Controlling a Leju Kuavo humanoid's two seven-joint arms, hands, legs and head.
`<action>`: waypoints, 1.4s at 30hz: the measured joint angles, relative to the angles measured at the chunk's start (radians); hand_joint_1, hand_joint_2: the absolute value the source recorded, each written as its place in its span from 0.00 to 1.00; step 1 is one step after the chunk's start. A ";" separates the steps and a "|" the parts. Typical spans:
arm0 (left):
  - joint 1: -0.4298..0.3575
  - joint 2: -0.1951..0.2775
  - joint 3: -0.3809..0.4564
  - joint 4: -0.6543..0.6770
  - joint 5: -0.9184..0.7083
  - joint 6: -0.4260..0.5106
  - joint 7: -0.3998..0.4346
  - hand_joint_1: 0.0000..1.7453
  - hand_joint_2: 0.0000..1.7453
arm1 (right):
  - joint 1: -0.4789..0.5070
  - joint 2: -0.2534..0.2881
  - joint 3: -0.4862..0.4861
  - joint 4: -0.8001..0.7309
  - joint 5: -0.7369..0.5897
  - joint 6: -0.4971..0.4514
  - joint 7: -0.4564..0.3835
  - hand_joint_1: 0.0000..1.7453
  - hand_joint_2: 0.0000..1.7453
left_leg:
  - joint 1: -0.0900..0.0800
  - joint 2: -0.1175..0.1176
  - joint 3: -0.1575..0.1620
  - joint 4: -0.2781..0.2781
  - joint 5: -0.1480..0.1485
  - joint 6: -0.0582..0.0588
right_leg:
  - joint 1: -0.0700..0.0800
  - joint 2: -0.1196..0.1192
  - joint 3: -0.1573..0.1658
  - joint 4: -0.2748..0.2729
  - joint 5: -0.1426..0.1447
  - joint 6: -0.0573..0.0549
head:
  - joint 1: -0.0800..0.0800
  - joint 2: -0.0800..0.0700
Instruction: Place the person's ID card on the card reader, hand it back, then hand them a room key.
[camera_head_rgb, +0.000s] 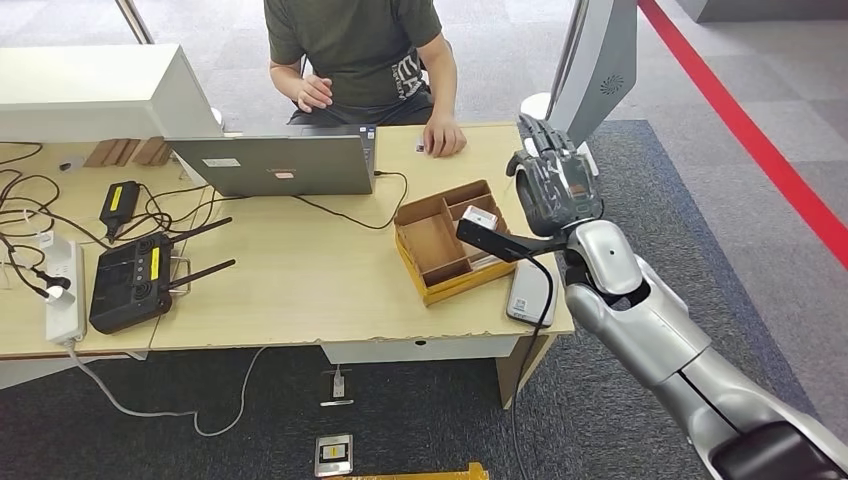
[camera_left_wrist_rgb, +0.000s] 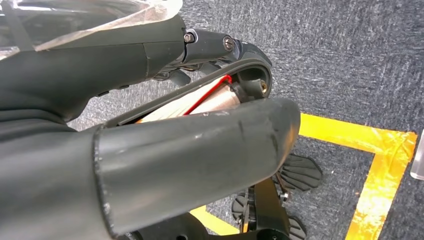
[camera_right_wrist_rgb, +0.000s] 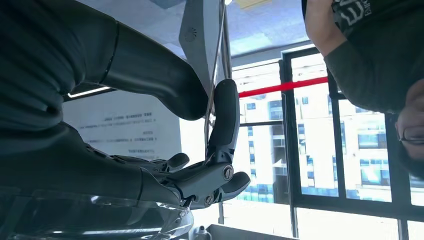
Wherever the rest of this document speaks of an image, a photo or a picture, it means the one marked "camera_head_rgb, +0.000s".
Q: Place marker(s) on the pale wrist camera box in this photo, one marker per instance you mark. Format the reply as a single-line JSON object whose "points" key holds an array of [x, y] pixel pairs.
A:
{"points": [[479, 217]]}

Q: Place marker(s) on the black camera bracket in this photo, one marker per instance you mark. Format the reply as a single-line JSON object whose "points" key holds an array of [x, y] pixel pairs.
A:
{"points": [[503, 245]]}

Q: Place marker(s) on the grey metal bar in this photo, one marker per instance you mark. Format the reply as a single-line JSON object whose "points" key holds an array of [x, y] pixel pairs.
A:
{"points": [[136, 20]]}

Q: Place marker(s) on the black power adapter yellow label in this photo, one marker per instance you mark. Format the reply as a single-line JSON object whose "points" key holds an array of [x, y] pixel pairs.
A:
{"points": [[119, 202]]}

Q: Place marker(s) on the large white box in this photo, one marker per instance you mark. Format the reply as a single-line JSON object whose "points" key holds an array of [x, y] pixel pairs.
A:
{"points": [[86, 93]]}

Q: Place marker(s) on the grey laptop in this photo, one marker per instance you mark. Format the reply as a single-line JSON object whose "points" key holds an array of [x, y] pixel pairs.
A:
{"points": [[278, 166]]}

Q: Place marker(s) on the silver floor socket box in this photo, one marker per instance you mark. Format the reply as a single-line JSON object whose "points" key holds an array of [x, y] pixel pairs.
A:
{"points": [[334, 455]]}

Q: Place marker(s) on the white kiosk stand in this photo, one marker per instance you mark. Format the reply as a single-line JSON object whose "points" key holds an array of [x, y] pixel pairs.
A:
{"points": [[596, 66]]}

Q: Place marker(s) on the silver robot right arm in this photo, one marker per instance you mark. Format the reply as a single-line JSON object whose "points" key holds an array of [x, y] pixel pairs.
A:
{"points": [[649, 331]]}

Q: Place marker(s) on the person's right hand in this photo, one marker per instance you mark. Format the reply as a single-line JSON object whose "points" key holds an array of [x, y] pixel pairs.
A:
{"points": [[314, 94]]}

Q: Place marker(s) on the person's right forearm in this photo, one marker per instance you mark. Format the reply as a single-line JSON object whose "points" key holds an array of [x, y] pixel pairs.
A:
{"points": [[288, 78]]}

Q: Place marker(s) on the person's left forearm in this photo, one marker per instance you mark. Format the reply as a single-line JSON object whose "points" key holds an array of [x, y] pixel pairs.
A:
{"points": [[442, 79]]}

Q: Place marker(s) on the black plug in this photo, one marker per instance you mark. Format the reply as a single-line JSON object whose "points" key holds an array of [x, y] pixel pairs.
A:
{"points": [[56, 281]]}

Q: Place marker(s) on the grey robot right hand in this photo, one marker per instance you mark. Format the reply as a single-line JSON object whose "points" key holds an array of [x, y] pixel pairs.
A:
{"points": [[556, 189]]}

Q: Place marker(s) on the white plug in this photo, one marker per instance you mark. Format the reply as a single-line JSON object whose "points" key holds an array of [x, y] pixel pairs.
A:
{"points": [[61, 295]]}

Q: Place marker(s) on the floor outlet with plug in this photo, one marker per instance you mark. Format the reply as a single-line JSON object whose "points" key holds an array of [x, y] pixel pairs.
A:
{"points": [[338, 387]]}

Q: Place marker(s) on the wooden block stack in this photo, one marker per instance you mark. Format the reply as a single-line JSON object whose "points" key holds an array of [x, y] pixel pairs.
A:
{"points": [[109, 152], [154, 151]]}

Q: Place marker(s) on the person's left hand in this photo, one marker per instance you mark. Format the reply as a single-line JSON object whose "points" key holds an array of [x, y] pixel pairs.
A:
{"points": [[444, 138]]}

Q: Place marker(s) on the white power strip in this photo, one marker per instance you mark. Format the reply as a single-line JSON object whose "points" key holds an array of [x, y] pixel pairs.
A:
{"points": [[64, 311]]}

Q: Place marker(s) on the person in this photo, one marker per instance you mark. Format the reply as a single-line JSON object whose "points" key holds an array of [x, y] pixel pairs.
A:
{"points": [[351, 46]]}

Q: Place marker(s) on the black remote controller with antennas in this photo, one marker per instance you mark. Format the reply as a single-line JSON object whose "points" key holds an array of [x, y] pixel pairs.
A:
{"points": [[129, 285]]}

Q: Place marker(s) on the wooden compartment organizer box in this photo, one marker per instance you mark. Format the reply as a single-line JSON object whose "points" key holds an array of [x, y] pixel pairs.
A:
{"points": [[430, 245]]}

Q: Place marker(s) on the grey card reader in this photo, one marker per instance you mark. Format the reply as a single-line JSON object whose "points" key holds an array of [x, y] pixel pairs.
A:
{"points": [[526, 298]]}

